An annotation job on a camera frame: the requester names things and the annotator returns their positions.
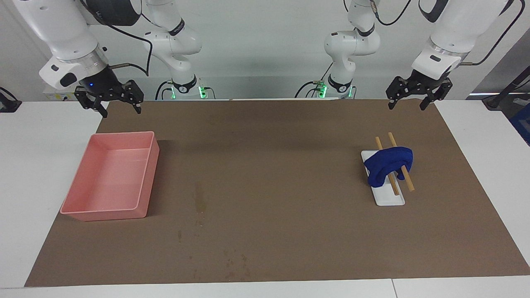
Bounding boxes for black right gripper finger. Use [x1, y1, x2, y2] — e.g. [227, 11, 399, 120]
[75, 88, 109, 118]
[122, 81, 144, 114]

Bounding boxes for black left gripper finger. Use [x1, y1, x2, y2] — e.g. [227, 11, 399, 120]
[386, 77, 409, 111]
[419, 81, 453, 111]

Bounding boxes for blue towel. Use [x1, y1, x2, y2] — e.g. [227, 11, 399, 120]
[364, 147, 414, 187]

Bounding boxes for white towel rack wooden bars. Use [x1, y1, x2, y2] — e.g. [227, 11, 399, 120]
[361, 132, 415, 207]

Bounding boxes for black stand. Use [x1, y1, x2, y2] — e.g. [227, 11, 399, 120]
[482, 68, 530, 110]

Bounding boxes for pink plastic bin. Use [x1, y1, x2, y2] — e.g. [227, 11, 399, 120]
[60, 131, 160, 221]

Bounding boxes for blue crate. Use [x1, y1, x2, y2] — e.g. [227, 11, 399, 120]
[510, 103, 530, 146]

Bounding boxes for brown table mat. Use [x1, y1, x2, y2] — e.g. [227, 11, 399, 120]
[24, 99, 530, 287]

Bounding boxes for black right arm base cable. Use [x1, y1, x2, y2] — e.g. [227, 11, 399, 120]
[155, 81, 174, 101]

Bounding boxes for black arm base cable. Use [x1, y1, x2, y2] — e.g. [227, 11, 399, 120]
[295, 62, 334, 99]
[155, 81, 174, 101]

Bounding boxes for white wall power socket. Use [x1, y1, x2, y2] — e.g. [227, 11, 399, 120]
[43, 89, 77, 101]

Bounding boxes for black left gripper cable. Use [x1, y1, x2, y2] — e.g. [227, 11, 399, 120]
[460, 0, 525, 67]

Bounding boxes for black left shoulder cable loop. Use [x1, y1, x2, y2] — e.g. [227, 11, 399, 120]
[370, 0, 413, 26]

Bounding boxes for black clamp mount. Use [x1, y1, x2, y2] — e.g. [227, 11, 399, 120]
[0, 86, 22, 113]

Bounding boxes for black left arm base cable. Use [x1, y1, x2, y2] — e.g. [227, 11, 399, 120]
[295, 62, 334, 99]

